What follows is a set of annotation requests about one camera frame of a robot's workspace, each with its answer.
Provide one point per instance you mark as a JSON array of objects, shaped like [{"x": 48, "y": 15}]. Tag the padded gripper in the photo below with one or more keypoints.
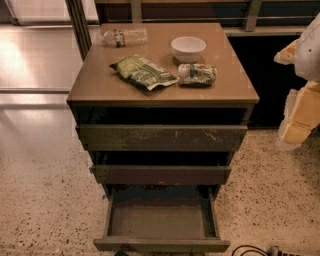
[{"x": 309, "y": 55}]

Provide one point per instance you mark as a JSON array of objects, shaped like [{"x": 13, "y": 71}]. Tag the drawer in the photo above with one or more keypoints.
[
  {"x": 172, "y": 219},
  {"x": 167, "y": 138},
  {"x": 161, "y": 175}
]

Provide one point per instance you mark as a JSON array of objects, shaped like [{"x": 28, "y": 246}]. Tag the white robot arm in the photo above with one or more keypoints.
[{"x": 312, "y": 33}]

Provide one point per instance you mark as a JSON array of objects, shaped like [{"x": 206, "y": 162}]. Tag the brown wooden drawer cabinet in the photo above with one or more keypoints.
[{"x": 100, "y": 96}]

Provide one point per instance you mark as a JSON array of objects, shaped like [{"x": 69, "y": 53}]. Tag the metal railing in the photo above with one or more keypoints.
[{"x": 245, "y": 14}]

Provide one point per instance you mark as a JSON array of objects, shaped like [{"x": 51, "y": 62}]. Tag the white ceramic bowl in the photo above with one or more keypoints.
[{"x": 187, "y": 49}]

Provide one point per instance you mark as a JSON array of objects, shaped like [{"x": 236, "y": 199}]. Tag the green chip bag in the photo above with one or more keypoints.
[{"x": 140, "y": 71}]

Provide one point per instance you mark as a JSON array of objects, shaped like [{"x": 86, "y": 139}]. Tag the clear plastic water bottle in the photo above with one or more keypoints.
[{"x": 125, "y": 37}]

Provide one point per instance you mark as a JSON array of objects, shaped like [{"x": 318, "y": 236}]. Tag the dark vertical post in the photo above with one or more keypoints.
[{"x": 80, "y": 27}]

